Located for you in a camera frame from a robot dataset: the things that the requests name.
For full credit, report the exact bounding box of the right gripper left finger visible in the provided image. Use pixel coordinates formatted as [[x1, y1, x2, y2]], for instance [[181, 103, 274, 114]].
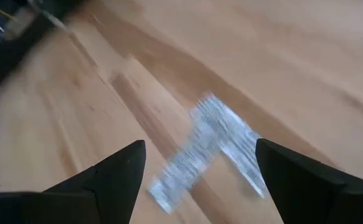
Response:
[[0, 139, 147, 224]]

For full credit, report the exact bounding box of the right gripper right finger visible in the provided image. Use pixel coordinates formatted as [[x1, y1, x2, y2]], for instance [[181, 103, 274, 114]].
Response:
[[255, 138, 363, 224]]

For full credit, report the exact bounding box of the white bandage wrapper bold print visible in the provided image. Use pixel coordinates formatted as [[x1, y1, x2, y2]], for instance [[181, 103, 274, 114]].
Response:
[[146, 124, 222, 215]]

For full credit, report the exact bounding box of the printed wipe packet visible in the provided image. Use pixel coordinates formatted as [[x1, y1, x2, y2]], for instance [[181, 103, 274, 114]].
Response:
[[189, 92, 268, 198]]

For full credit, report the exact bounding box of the black aluminium table frame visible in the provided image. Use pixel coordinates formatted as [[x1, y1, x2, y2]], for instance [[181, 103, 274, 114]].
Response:
[[0, 0, 85, 103]]

